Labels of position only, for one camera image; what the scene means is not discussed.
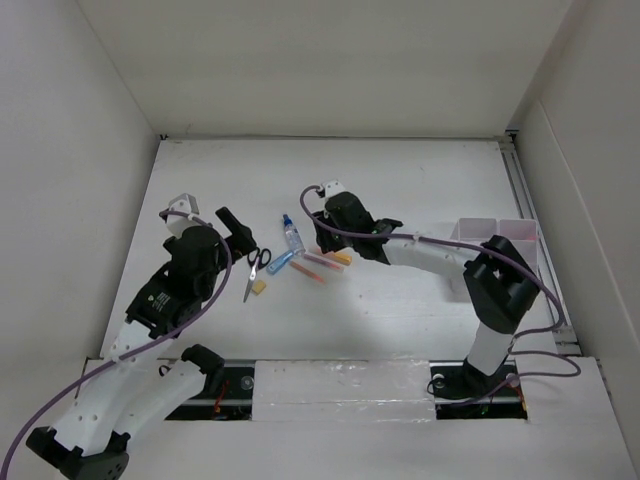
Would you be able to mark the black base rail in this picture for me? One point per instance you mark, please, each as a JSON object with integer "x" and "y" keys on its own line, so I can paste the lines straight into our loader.
{"x": 403, "y": 391}

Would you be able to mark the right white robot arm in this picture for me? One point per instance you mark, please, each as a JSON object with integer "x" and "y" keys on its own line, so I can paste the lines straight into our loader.
{"x": 481, "y": 370}

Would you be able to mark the purple highlighter pen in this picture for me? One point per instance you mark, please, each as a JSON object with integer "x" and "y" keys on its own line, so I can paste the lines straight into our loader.
{"x": 323, "y": 262}

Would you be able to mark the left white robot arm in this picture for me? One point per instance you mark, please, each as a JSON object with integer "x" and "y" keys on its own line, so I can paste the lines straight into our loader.
{"x": 118, "y": 404}

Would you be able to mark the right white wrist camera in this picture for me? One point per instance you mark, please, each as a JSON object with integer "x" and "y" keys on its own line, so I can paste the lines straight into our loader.
{"x": 330, "y": 188}

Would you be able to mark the clear spray bottle blue cap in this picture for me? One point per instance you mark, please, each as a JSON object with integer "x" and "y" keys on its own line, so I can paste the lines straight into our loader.
{"x": 293, "y": 237}

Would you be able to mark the yellow eraser block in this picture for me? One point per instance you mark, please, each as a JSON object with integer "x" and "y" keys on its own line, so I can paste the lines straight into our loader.
{"x": 258, "y": 287}

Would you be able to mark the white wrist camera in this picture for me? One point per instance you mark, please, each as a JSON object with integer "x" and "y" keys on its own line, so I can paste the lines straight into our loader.
{"x": 330, "y": 188}
{"x": 180, "y": 214}

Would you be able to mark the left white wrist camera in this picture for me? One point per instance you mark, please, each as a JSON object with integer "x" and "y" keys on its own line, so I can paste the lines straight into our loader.
{"x": 180, "y": 214}

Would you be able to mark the brown orange slim pen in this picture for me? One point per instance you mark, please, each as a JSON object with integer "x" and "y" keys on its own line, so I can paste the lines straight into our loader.
{"x": 308, "y": 273}

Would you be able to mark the clear compartment organizer box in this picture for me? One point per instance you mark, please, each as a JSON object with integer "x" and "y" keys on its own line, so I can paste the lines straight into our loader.
{"x": 495, "y": 268}

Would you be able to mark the black handled scissors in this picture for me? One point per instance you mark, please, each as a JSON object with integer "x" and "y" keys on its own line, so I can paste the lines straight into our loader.
{"x": 257, "y": 259}

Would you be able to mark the aluminium frame rail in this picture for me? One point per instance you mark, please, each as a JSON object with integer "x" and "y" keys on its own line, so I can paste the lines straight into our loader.
{"x": 565, "y": 337}

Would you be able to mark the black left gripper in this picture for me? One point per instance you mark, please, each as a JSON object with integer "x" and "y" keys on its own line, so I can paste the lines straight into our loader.
{"x": 239, "y": 242}

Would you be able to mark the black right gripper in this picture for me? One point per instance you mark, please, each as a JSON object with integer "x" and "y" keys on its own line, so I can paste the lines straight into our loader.
{"x": 328, "y": 242}

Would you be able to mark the blue correction tape dispenser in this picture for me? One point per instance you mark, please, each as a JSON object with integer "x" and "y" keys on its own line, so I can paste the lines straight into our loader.
{"x": 280, "y": 262}

